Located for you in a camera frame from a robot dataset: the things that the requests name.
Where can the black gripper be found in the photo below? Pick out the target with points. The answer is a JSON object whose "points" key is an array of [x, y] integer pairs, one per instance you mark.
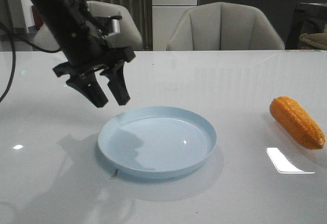
{"points": [[80, 39]]}

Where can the light blue round plate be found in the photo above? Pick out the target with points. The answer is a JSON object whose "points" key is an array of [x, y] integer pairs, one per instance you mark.
{"points": [[157, 142]]}

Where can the orange plastic corn cob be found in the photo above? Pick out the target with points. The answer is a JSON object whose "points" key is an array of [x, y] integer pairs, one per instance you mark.
{"points": [[297, 122]]}

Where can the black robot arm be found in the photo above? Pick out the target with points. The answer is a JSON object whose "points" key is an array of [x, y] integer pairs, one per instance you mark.
{"points": [[49, 8]]}

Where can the left beige upholstered chair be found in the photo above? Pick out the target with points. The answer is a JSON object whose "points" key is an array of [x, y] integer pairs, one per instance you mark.
{"points": [[128, 34]]}

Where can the beige upholstered chair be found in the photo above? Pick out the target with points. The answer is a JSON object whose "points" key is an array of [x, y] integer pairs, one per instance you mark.
{"points": [[224, 27], [128, 34]]}

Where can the right beige upholstered chair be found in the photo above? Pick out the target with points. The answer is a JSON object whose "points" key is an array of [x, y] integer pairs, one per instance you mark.
{"points": [[224, 27]]}

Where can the dark side table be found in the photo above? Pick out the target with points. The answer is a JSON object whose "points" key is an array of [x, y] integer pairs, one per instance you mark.
{"points": [[308, 18]]}

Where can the beige cushion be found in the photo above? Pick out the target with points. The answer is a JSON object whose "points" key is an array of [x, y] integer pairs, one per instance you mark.
{"points": [[317, 40]]}

